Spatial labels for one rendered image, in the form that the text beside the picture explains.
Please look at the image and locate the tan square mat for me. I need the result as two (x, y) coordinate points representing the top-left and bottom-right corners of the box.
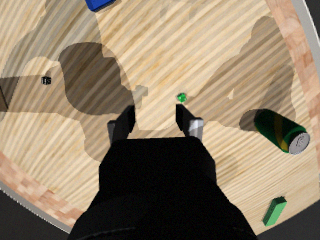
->
(0, 87), (9, 110)

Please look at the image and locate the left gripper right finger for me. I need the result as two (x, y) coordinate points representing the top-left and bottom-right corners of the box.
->
(175, 104), (204, 142)

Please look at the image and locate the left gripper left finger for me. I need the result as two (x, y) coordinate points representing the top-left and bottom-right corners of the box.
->
(107, 105), (136, 145)

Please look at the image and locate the green drink can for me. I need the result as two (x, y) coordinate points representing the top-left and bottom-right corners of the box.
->
(254, 110), (311, 155)

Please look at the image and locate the blue case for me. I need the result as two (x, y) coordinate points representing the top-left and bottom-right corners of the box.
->
(85, 0), (116, 12)

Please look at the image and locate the black die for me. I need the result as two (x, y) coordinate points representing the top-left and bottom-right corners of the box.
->
(41, 76), (51, 85)

